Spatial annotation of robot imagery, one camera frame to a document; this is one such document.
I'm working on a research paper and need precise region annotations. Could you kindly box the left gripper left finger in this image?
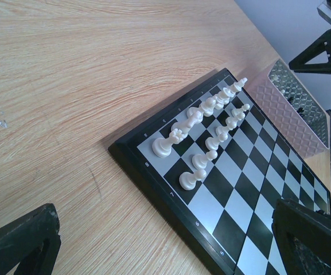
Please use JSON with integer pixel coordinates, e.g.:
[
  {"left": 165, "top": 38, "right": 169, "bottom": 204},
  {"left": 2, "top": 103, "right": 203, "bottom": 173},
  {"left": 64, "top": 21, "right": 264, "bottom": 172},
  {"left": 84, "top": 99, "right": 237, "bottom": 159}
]
[{"left": 0, "top": 203, "right": 61, "bottom": 274}]

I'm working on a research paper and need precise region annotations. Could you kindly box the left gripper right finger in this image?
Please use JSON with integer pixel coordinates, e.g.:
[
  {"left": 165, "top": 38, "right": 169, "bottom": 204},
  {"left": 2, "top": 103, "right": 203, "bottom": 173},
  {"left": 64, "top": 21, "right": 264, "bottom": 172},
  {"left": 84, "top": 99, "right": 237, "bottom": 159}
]
[{"left": 272, "top": 199, "right": 331, "bottom": 274}]

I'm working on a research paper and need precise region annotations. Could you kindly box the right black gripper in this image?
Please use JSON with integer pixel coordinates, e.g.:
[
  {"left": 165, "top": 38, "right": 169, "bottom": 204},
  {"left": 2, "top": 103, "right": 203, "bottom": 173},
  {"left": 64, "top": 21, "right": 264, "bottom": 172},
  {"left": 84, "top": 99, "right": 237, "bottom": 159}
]
[{"left": 289, "top": 29, "right": 331, "bottom": 74}]

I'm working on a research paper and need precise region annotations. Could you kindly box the pink tin with chess pieces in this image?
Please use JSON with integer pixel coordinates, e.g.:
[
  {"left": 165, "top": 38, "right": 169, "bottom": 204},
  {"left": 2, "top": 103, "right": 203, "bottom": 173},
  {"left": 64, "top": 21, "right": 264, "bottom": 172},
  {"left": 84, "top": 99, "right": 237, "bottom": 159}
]
[{"left": 246, "top": 59, "right": 330, "bottom": 158}]

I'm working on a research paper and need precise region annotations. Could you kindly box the black and silver chessboard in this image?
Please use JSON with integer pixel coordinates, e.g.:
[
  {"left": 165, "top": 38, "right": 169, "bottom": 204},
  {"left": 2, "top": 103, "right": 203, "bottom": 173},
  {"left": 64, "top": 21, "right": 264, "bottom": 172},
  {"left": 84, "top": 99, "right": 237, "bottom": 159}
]
[{"left": 108, "top": 69, "right": 330, "bottom": 274}]

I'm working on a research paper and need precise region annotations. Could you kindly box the white knight chess piece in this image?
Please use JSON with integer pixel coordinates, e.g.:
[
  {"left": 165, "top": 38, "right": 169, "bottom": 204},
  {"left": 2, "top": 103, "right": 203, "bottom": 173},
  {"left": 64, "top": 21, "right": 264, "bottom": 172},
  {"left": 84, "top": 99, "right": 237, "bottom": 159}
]
[{"left": 171, "top": 111, "right": 203, "bottom": 135}]

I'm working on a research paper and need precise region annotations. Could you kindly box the white rook chess piece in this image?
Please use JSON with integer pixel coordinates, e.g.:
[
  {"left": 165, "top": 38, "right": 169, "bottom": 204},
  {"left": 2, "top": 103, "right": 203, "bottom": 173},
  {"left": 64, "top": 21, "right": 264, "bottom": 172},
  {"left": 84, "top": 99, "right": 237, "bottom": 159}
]
[{"left": 152, "top": 128, "right": 187, "bottom": 158}]

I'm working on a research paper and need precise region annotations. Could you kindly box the white pawn nearest corner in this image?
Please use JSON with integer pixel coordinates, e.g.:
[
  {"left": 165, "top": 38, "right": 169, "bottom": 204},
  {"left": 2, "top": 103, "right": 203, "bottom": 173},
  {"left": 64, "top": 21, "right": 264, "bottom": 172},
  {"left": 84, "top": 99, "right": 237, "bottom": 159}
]
[{"left": 179, "top": 169, "right": 207, "bottom": 191}]

